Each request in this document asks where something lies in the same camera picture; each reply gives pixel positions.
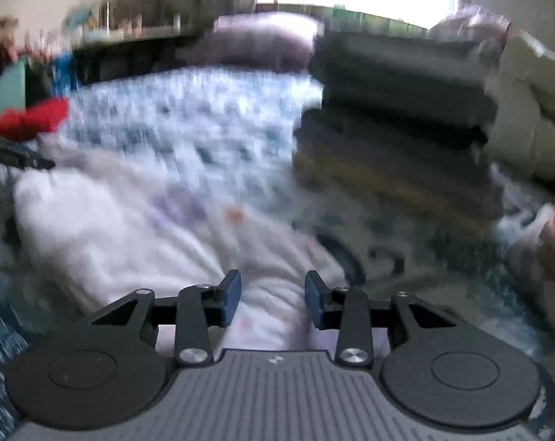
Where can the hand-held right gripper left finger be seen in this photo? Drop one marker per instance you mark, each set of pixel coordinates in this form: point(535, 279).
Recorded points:
point(231, 297)

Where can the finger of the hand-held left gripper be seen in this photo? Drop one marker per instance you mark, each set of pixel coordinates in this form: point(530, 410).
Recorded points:
point(20, 157)

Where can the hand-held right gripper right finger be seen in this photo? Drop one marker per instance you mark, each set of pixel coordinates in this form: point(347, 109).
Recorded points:
point(313, 298)

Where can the white floral garment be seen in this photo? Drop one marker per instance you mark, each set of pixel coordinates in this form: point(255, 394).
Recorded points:
point(135, 239)

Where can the stack of folded clothes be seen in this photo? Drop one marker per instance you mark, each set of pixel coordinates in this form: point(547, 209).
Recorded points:
point(397, 128)

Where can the red knitted sweater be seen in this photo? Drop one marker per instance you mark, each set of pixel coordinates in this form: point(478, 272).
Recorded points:
point(31, 117)

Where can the teal plastic storage box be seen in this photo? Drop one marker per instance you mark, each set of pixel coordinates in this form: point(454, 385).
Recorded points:
point(4, 89)

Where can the blue plastic bag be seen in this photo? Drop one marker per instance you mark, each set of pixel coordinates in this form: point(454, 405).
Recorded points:
point(66, 73)

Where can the dark desk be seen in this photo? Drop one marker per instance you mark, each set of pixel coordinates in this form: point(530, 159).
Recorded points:
point(135, 55)

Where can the blue patterned bed quilt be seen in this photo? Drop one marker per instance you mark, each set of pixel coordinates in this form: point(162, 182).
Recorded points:
point(180, 115)

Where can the purple pillow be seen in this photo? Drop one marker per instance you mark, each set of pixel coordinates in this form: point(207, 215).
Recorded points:
point(263, 41)

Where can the colourful alphabet foam mat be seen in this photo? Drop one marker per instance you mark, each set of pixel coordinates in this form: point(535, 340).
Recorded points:
point(346, 18)

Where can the cream cloth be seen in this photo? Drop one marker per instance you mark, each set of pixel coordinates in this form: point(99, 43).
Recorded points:
point(530, 110)

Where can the pink cloth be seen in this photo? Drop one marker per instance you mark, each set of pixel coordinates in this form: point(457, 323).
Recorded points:
point(472, 27)

